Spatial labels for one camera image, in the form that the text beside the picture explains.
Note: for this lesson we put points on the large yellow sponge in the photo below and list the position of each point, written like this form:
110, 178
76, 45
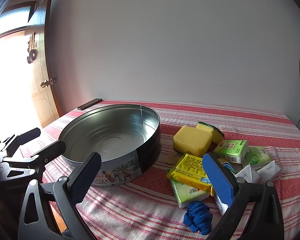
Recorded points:
190, 140

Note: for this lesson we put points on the brass door knob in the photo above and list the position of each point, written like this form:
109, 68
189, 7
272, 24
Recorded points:
44, 83

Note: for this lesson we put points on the green leaf print tissue packet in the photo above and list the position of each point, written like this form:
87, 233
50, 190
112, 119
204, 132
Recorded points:
257, 156

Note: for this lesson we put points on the green tissue packet red logo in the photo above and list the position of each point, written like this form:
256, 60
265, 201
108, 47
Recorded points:
190, 195

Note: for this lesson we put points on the black phone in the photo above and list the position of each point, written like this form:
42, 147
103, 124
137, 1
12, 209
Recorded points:
90, 103

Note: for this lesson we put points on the dark door ornament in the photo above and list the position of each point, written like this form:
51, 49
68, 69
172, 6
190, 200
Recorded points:
32, 52

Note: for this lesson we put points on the red striped bedspread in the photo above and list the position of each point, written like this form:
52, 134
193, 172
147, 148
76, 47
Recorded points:
140, 205

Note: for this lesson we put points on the green tissue packet white label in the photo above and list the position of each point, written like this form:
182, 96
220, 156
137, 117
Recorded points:
233, 150

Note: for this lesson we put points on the wooden door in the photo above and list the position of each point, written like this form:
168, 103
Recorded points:
43, 92

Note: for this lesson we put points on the round metal cookie tin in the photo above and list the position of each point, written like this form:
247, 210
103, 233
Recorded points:
115, 130

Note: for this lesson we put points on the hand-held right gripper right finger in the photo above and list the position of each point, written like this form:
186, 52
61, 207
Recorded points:
218, 180

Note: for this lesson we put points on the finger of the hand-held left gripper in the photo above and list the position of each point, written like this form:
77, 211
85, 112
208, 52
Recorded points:
27, 136
52, 150

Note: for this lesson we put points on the yellow and green sponge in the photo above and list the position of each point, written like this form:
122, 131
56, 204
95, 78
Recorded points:
216, 135

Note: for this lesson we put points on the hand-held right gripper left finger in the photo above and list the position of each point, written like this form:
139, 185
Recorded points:
86, 180

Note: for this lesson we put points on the yellow snack packet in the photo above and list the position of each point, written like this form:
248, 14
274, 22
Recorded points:
187, 172

